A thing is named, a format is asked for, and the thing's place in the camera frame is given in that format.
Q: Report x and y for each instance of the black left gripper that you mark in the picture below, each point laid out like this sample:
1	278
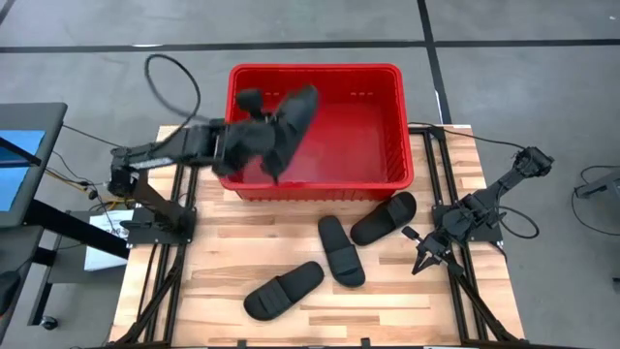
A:
237	145

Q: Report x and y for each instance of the white printed paper box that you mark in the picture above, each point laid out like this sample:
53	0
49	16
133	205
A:
104	257

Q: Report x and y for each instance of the black caster wheel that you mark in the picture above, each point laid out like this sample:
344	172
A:
49	323

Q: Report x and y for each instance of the black table edge clip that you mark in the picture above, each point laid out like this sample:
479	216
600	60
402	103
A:
242	343
365	343

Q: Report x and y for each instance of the red plastic bin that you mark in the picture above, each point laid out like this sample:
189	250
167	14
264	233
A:
358	140

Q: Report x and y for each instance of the black slide sandal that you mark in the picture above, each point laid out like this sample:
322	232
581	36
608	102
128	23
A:
283	291
382	219
298	116
339	247

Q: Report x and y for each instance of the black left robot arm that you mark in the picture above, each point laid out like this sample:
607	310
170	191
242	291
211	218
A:
160	150

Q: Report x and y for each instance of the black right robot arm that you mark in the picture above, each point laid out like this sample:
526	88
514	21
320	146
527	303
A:
504	184

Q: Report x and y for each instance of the black aluminium frame rails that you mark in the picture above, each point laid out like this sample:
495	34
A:
169	271
457	291

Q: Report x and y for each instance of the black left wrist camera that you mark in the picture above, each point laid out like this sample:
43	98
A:
249	99

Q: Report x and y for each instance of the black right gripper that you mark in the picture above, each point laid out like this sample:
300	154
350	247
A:
438	247

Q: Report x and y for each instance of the monitor with blue screen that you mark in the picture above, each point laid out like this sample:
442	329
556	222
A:
19	165

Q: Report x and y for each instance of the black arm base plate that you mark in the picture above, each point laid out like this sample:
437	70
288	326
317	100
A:
160	235
489	232

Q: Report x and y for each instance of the black desk stand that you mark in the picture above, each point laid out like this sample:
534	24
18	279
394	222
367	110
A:
72	225

